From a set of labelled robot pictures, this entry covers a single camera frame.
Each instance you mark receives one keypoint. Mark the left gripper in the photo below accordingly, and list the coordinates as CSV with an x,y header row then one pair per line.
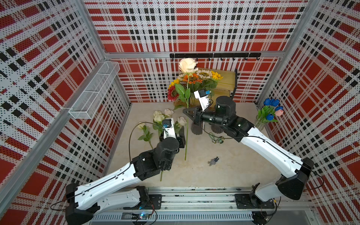
x,y
180,138

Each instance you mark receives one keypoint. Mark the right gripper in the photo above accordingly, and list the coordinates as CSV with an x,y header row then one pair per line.
x,y
198,116

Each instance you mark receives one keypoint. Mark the white rose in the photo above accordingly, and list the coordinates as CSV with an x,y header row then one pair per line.
x,y
158,118
157,113

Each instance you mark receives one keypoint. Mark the pale rose pile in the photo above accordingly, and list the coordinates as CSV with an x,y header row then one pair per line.
x,y
182,121

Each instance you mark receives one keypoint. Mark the beige daisy flower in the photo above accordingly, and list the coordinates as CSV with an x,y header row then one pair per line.
x,y
204,74

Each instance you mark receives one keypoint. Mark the orange flower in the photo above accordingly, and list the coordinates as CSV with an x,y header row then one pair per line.
x,y
192,78

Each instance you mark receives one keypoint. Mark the pink tulip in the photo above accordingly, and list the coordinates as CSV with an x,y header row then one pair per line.
x,y
277,113

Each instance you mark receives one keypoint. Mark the yellow flower back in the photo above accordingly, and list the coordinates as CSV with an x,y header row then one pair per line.
x,y
174,83

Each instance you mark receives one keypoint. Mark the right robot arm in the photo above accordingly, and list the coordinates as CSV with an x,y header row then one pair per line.
x,y
294,171

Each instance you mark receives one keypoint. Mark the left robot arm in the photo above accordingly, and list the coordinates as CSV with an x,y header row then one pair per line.
x,y
101,195

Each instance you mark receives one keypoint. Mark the brown ribbed glass vase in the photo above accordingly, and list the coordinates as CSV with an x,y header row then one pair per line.
x,y
216,129

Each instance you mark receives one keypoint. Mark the bamboo two-tier shelf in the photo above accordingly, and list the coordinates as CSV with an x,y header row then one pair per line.
x,y
224,87

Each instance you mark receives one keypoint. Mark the pink ribbed glass vase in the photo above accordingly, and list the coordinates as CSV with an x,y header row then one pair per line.
x,y
196,129

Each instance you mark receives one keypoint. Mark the clear glass vase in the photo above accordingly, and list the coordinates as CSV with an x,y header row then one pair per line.
x,y
259,124

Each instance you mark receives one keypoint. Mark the pale pink rose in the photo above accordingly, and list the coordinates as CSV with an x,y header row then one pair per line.
x,y
168,113

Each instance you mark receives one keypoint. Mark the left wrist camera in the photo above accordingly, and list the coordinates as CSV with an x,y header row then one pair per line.
x,y
169,129

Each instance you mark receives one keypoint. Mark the green keychain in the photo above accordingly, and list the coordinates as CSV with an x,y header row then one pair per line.
x,y
216,139

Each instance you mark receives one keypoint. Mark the black hook rail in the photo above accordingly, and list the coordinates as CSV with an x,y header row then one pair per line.
x,y
244,55

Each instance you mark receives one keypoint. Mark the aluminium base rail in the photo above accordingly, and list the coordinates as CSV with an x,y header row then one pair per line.
x,y
211,205

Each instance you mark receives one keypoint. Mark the white wire wall basket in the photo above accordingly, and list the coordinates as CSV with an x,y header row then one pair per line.
x,y
90,99

